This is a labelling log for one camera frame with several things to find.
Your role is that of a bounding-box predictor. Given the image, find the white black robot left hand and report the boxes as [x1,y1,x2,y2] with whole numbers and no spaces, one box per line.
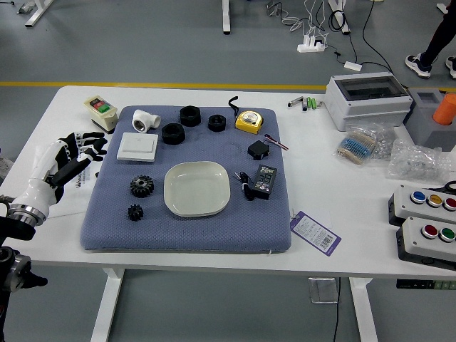
[9,131,108,219]

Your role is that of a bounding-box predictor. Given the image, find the big black gear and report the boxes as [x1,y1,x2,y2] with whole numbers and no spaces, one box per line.
[130,175,155,198]

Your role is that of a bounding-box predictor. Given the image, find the small black gear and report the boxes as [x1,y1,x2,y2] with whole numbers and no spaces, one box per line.
[127,203,145,222]

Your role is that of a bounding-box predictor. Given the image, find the big black hex nut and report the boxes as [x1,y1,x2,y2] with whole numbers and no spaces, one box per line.
[161,123,185,145]
[179,105,202,127]

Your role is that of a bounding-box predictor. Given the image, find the small black hex nut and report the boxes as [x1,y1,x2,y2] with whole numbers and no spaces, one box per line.
[207,114,227,133]

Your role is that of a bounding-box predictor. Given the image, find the three-button control box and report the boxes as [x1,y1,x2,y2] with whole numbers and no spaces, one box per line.
[388,183,456,227]

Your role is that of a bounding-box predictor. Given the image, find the two-button control box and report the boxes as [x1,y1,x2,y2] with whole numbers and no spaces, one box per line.
[395,216,456,271]

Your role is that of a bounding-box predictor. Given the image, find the white pipe tee fitting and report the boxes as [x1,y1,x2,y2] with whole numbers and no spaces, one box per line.
[131,109,162,134]

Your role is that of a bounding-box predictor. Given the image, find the blue-grey cushion mat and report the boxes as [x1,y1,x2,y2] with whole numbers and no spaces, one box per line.
[80,105,292,254]

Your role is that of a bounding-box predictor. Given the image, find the white table leg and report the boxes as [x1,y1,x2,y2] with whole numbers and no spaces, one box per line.
[348,276,379,342]
[88,267,125,342]

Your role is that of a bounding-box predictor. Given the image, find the white square plate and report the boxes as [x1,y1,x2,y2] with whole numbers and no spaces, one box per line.
[163,160,232,218]

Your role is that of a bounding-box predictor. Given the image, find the white slanted desk foot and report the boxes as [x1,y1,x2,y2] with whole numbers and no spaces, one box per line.
[17,0,56,28]

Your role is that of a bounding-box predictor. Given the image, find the yellow tape measure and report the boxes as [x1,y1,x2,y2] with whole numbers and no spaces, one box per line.
[227,95,264,135]

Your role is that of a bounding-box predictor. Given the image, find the black digital display module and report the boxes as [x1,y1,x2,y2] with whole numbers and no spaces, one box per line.
[234,165,278,202]

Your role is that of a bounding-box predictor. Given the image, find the white upright desk leg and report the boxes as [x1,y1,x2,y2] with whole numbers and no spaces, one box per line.
[221,0,232,36]

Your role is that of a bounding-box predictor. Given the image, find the purple barcode tag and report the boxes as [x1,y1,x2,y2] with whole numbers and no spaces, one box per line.
[289,210,342,257]

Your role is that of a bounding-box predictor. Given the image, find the white power strip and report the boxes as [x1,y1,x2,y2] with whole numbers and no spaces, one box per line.
[297,33,327,54]

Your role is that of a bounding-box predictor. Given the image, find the bag of blue resistors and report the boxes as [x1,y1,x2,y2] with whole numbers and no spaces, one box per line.
[333,123,380,167]

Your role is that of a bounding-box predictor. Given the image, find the clear bag of screws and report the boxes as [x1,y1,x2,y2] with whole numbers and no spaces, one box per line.
[370,123,398,160]

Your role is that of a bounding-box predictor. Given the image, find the bubble wrap bag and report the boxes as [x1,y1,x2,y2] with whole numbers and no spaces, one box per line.
[386,138,453,185]

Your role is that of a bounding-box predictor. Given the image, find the grey foam block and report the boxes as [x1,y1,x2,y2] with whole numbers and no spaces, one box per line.
[402,87,456,152]

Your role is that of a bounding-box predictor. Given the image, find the black table control panel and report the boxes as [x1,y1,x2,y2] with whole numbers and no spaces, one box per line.
[395,279,456,290]

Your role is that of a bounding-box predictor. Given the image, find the orange cylinder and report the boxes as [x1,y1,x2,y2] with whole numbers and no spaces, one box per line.
[432,93,456,126]

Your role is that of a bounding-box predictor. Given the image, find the black scissors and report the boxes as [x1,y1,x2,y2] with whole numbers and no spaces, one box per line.
[425,180,456,195]

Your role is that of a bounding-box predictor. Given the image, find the person in dark trousers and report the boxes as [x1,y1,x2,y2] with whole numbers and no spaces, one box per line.
[405,0,456,79]

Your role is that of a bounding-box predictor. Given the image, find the beige red-green switch box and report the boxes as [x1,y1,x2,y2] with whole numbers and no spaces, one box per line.
[83,95,118,135]

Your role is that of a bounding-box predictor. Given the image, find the white wall switch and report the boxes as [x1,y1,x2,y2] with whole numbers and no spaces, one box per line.
[116,132,160,163]

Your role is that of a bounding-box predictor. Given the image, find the black servo with wires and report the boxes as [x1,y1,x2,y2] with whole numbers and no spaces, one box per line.
[247,133,289,161]

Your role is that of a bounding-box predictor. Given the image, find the grey under-table cable box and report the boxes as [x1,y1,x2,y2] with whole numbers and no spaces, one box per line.
[308,276,338,305]

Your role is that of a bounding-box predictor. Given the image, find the white floor cables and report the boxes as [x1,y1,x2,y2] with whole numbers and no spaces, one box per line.
[281,0,331,41]

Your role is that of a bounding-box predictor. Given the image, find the black hanging cable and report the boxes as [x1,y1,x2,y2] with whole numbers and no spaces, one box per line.
[333,277,341,342]

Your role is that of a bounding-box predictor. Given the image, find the grey electrical enclosure box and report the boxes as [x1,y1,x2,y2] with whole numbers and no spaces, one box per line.
[324,72,414,132]

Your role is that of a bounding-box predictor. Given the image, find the looped black floor cable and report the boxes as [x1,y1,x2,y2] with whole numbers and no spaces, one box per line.
[329,9,359,63]

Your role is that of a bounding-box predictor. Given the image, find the long black floor cable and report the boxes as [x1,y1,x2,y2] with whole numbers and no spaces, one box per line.
[361,0,407,88]

